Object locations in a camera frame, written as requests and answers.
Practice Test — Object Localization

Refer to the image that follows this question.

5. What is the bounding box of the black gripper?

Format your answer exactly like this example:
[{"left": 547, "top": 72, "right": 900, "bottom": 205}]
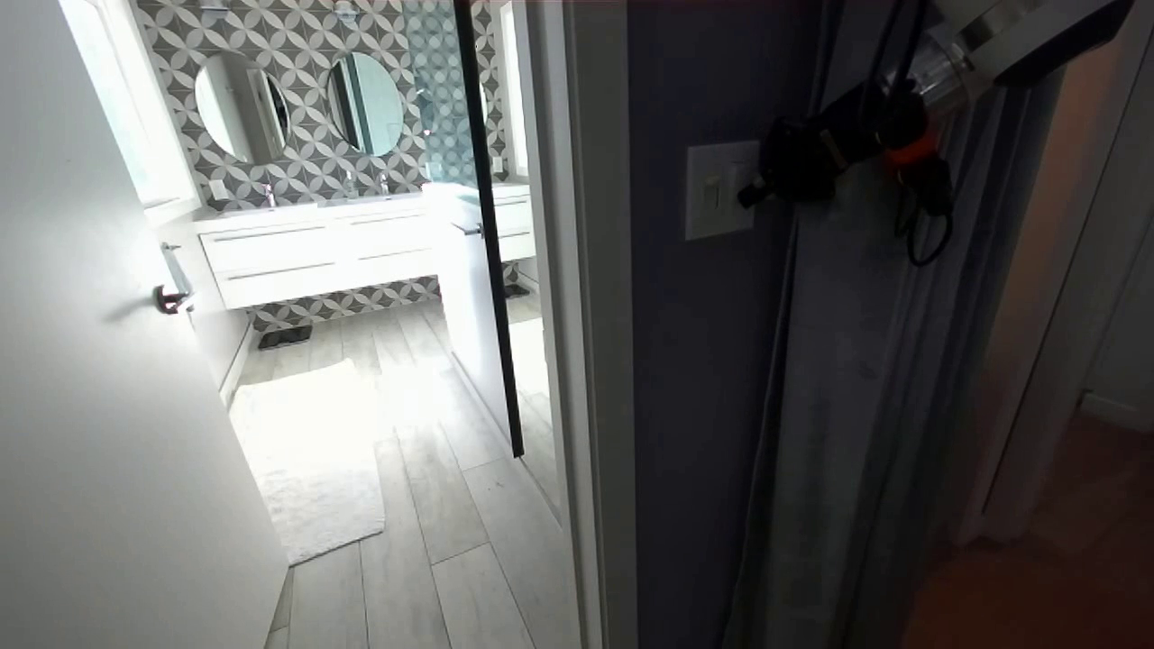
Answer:
[{"left": 731, "top": 84, "right": 934, "bottom": 212}]

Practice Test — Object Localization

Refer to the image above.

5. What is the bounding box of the grey curtain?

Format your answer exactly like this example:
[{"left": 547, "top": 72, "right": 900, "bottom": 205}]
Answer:
[{"left": 716, "top": 0, "right": 1068, "bottom": 649}]

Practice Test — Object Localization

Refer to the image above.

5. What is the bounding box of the black framed glass panel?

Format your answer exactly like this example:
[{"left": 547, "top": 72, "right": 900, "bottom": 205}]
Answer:
[{"left": 447, "top": 0, "right": 529, "bottom": 462}]

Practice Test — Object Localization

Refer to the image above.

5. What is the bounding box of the white vanity cabinet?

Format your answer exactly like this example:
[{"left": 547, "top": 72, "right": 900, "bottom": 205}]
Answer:
[{"left": 187, "top": 175, "right": 541, "bottom": 313}]

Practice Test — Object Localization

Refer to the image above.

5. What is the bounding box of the white bath mat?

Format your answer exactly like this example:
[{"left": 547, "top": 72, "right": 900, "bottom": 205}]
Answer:
[{"left": 223, "top": 358, "right": 390, "bottom": 569}]

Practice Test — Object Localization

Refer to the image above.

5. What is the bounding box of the white door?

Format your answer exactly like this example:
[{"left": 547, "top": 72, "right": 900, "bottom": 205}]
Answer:
[{"left": 0, "top": 0, "right": 295, "bottom": 649}]

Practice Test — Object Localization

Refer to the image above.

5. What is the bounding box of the white light switch plate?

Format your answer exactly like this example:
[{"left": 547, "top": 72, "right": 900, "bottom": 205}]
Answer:
[{"left": 680, "top": 135, "right": 763, "bottom": 245}]

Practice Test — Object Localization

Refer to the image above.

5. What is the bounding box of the thin black cable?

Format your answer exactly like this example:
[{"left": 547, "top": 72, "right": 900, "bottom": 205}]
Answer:
[{"left": 893, "top": 152, "right": 961, "bottom": 270}]

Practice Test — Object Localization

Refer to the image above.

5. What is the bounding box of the white door frame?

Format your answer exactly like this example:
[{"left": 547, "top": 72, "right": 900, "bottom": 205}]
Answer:
[{"left": 521, "top": 0, "right": 642, "bottom": 649}]

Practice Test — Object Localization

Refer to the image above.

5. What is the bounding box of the round wall mirror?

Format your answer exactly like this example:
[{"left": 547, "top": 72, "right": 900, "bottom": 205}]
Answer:
[
  {"left": 321, "top": 45, "right": 411, "bottom": 161},
  {"left": 192, "top": 51, "right": 291, "bottom": 169}
]

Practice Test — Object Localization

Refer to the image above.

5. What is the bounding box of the silver door handle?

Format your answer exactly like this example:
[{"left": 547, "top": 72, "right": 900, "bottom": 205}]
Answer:
[{"left": 151, "top": 278, "right": 199, "bottom": 322}]

